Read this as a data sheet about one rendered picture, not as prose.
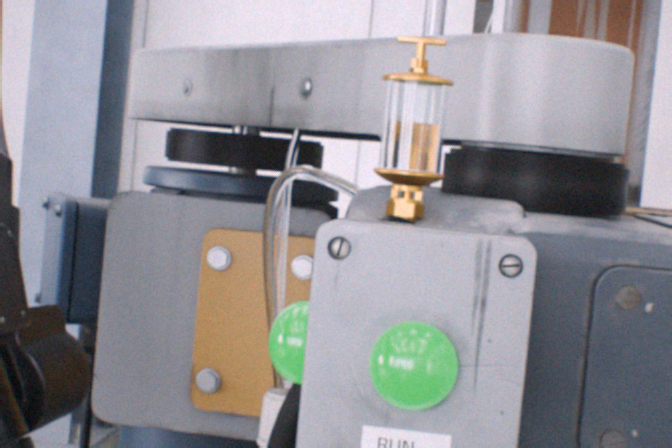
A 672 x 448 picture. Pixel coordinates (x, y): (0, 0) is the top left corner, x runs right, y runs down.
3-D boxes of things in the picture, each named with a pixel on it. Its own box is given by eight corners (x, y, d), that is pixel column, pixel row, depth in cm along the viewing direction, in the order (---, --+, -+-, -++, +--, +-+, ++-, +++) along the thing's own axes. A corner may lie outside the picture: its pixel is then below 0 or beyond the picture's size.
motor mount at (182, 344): (83, 424, 89) (103, 189, 88) (110, 407, 95) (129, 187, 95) (497, 474, 86) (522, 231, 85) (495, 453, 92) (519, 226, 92)
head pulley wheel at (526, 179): (436, 200, 60) (442, 145, 59) (442, 196, 68) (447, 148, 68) (635, 219, 59) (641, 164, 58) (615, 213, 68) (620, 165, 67)
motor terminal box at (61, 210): (43, 363, 90) (57, 198, 90) (29, 339, 100) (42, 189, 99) (161, 368, 93) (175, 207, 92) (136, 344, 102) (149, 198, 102)
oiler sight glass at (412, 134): (375, 167, 51) (384, 78, 51) (380, 167, 53) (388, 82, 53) (439, 173, 51) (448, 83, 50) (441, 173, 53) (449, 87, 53)
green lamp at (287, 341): (258, 386, 45) (266, 301, 45) (272, 373, 48) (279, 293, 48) (330, 395, 45) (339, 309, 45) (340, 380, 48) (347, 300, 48)
